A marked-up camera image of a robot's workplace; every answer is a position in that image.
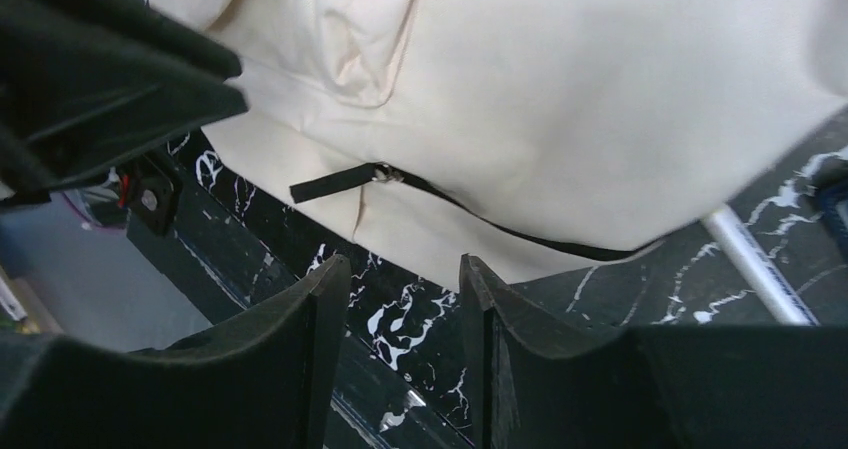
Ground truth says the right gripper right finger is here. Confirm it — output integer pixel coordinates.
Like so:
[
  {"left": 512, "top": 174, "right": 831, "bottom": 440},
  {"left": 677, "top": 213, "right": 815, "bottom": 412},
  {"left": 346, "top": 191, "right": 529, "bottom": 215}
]
[{"left": 459, "top": 255, "right": 847, "bottom": 448}]

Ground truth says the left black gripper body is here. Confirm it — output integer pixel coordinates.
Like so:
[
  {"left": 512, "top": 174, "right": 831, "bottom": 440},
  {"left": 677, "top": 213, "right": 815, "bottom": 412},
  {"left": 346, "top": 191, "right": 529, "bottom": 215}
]
[{"left": 1, "top": 0, "right": 247, "bottom": 199}]

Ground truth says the beige canvas backpack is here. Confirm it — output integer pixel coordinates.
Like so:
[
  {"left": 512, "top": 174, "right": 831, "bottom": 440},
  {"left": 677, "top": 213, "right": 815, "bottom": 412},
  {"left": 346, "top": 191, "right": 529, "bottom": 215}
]
[{"left": 149, "top": 0, "right": 847, "bottom": 287}]

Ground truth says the white marker blue cap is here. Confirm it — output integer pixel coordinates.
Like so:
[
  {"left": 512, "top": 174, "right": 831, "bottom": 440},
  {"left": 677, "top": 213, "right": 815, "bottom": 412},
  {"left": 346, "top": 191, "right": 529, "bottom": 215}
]
[{"left": 701, "top": 205, "right": 820, "bottom": 326}]

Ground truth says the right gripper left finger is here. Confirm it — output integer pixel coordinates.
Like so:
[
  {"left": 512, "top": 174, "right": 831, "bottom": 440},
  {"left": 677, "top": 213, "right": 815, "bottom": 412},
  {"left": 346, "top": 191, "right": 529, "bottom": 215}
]
[{"left": 1, "top": 255, "right": 351, "bottom": 448}]

